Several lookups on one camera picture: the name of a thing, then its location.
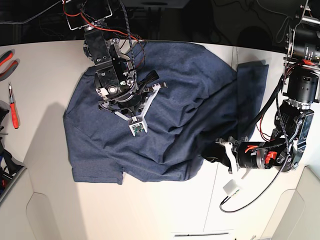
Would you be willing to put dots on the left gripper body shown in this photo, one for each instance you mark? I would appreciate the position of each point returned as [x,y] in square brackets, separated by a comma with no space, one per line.
[243,154]

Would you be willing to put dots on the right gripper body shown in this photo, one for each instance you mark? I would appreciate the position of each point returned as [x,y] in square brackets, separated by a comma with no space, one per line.
[135,109]

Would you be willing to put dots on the blue-grey t-shirt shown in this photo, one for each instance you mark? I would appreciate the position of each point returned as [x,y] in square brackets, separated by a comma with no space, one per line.
[205,99]

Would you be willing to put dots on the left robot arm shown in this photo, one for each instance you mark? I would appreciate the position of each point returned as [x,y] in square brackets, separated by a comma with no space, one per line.
[296,91]

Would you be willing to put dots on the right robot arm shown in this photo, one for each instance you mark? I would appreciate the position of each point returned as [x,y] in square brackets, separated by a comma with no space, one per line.
[115,77]

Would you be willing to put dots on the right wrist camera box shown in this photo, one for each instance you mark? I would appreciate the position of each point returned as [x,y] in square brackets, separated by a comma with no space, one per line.
[138,127]

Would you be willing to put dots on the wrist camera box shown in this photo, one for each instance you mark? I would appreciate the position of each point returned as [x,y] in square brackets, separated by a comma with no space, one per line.
[233,186]
[138,127]

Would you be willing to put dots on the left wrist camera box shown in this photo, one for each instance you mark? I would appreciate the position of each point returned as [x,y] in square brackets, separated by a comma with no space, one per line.
[233,186]

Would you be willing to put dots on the orange-handled screwdriver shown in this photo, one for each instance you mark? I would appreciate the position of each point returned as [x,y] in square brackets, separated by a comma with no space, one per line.
[14,115]

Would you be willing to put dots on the red-handled pliers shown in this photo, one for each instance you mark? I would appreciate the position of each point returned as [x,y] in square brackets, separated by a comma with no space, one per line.
[11,67]

